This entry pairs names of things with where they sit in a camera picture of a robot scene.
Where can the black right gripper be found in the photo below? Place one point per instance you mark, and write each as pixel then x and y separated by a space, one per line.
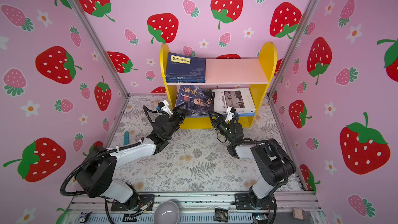
pixel 219 122

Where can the navy book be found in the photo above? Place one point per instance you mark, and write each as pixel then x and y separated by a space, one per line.
pixel 179 65

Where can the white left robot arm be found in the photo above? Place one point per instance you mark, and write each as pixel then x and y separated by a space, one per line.
pixel 95 174

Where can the small black circuit board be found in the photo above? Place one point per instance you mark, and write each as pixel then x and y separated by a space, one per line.
pixel 221 215

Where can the blue book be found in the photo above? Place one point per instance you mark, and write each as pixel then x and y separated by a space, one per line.
pixel 187 80

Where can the black cartoon figurine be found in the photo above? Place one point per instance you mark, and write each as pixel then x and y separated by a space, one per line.
pixel 84 217

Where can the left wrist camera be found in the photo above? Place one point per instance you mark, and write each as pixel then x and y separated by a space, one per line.
pixel 163 108

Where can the beige small box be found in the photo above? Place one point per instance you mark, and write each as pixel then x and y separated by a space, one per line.
pixel 298 214

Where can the teal plastic bar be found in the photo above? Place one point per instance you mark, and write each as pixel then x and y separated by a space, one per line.
pixel 126 139

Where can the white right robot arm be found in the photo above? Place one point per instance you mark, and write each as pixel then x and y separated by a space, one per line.
pixel 274 164

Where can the yellow wooden bookshelf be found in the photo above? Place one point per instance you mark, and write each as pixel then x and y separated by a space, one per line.
pixel 258 73

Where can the dark portrait cover book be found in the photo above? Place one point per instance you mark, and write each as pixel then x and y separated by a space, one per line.
pixel 198 100

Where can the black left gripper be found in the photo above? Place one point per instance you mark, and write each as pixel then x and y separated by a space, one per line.
pixel 178 114

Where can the white photo cover book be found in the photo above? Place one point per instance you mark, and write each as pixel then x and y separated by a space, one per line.
pixel 237 98

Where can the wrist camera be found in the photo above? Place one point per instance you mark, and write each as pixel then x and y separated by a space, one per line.
pixel 230 113
pixel 163 108

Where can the grey bowl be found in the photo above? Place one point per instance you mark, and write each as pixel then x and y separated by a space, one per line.
pixel 166 213

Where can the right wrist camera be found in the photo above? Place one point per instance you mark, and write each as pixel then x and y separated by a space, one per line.
pixel 230 113

